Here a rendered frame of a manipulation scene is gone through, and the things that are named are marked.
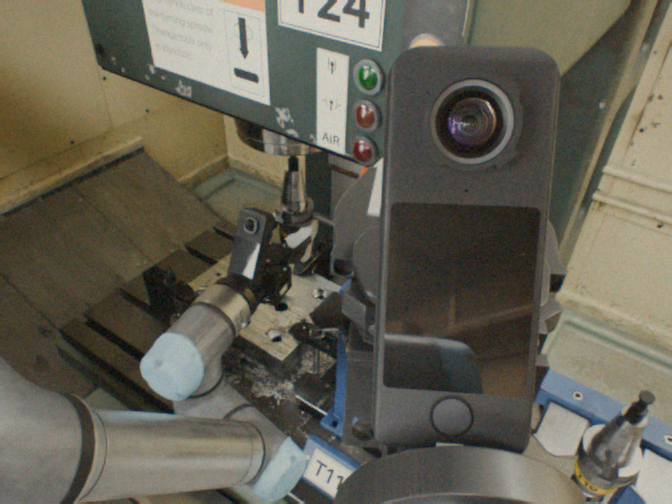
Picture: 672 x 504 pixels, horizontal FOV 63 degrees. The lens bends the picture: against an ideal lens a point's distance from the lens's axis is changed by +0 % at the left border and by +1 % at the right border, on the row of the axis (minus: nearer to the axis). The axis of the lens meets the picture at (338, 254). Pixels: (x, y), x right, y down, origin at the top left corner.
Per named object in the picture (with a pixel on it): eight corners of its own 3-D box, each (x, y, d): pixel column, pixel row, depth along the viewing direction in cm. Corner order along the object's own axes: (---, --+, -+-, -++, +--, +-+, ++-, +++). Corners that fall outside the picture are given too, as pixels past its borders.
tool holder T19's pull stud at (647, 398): (643, 412, 58) (656, 392, 56) (643, 425, 57) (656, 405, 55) (626, 406, 59) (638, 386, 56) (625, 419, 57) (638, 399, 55)
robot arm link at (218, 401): (215, 469, 75) (204, 423, 68) (167, 420, 81) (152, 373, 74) (258, 431, 80) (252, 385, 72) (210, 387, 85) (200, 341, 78)
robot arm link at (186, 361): (142, 393, 71) (128, 350, 66) (194, 335, 79) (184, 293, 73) (192, 416, 69) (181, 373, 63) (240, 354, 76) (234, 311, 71)
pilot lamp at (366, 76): (376, 96, 43) (378, 68, 41) (353, 88, 44) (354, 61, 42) (380, 93, 43) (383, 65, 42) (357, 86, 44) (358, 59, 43)
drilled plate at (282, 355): (283, 377, 104) (282, 360, 100) (176, 312, 116) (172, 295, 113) (349, 307, 118) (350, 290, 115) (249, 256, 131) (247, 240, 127)
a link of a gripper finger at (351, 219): (340, 189, 27) (322, 317, 20) (341, 162, 26) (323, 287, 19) (436, 196, 27) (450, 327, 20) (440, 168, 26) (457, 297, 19)
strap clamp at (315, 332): (341, 394, 106) (344, 342, 96) (288, 362, 111) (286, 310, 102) (351, 382, 108) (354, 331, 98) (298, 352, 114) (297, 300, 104)
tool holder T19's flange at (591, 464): (634, 449, 65) (643, 437, 63) (633, 495, 61) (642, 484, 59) (579, 429, 67) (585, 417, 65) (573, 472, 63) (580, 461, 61)
